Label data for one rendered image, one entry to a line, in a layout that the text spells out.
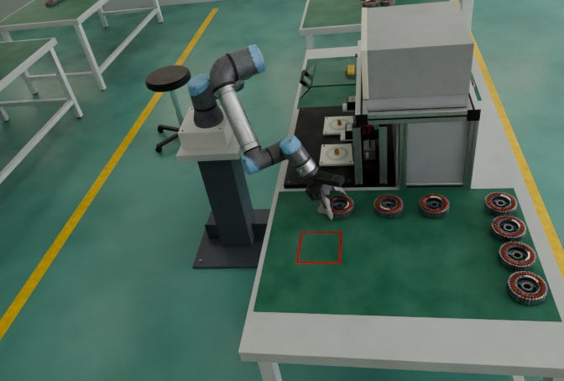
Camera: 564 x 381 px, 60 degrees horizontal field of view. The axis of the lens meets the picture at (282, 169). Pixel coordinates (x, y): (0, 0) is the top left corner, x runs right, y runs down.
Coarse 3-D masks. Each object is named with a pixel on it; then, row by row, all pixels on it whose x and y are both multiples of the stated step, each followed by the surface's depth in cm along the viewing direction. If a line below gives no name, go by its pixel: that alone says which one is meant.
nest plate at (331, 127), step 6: (330, 120) 242; (336, 120) 241; (342, 120) 240; (348, 120) 240; (324, 126) 238; (330, 126) 238; (336, 126) 237; (342, 126) 236; (324, 132) 234; (330, 132) 234; (336, 132) 233
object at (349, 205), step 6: (330, 198) 195; (336, 198) 195; (342, 198) 194; (348, 198) 193; (330, 204) 193; (336, 204) 193; (342, 204) 193; (348, 204) 191; (336, 210) 189; (342, 210) 189; (348, 210) 189; (336, 216) 189; (342, 216) 190; (348, 216) 190
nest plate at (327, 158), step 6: (324, 144) 226; (330, 144) 225; (336, 144) 225; (342, 144) 224; (348, 144) 223; (324, 150) 222; (330, 150) 222; (342, 150) 220; (348, 150) 220; (324, 156) 219; (330, 156) 218; (336, 156) 218; (342, 156) 217; (348, 156) 216; (324, 162) 215; (330, 162) 215; (336, 162) 214; (342, 162) 213; (348, 162) 213
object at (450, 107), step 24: (360, 48) 225; (360, 72) 206; (360, 96) 191; (432, 96) 184; (456, 96) 181; (360, 120) 181; (384, 120) 180; (408, 120) 178; (432, 120) 177; (456, 120) 176
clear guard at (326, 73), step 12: (336, 60) 230; (348, 60) 228; (312, 72) 225; (324, 72) 222; (336, 72) 220; (312, 84) 214; (324, 84) 213; (336, 84) 212; (348, 84) 210; (300, 96) 218
